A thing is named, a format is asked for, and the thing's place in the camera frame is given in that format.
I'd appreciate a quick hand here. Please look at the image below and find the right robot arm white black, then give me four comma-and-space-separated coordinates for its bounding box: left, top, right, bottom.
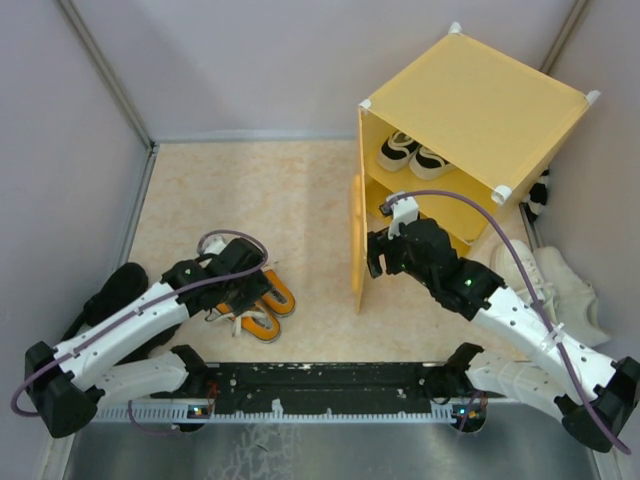
367, 219, 639, 453

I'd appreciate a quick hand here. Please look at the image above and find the black white sneaker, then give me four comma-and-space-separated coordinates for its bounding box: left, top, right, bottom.
376, 131, 420, 172
409, 146, 456, 181

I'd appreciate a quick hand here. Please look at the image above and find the yellow cabinet door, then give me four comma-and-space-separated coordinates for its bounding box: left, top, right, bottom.
348, 172, 370, 315

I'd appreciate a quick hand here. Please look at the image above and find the yellow shoe cabinet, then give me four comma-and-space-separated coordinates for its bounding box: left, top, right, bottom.
357, 22, 601, 256

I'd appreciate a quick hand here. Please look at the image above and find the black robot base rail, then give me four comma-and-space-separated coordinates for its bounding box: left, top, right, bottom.
149, 360, 509, 416

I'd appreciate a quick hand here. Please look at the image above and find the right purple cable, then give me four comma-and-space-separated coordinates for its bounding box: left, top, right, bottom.
387, 189, 632, 455

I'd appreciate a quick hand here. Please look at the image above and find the grey cable duct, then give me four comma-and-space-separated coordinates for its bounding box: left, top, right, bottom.
94, 402, 466, 425

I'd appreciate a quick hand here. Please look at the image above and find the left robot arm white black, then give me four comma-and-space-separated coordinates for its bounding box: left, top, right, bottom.
17, 230, 271, 439

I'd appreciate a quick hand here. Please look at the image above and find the black white striped slipper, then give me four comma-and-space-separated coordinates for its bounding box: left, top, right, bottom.
523, 169, 549, 222

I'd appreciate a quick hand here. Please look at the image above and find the orange sneaker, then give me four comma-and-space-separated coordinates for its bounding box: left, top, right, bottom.
205, 301, 281, 343
262, 269, 296, 317

